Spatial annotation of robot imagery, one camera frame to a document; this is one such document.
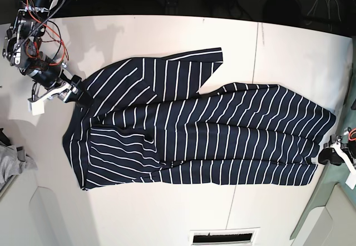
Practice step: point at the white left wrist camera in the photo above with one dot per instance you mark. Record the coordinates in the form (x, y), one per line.
(351, 181)

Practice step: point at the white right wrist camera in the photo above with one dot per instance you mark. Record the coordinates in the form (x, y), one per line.
(36, 107)

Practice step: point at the green fabric at right edge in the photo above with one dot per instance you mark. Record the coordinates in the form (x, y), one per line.
(329, 217)

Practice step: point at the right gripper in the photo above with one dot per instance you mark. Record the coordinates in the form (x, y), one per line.
(53, 80)

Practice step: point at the navy white striped t-shirt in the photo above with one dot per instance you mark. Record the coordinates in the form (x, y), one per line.
(149, 123)

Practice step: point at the grey cloth pile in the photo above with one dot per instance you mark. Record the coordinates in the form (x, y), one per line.
(14, 160)

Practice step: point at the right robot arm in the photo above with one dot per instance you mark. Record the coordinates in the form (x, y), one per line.
(22, 50)

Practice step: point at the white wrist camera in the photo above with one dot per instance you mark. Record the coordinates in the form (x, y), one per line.
(351, 181)
(36, 107)

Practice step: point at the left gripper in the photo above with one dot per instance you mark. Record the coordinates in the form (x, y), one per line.
(340, 152)

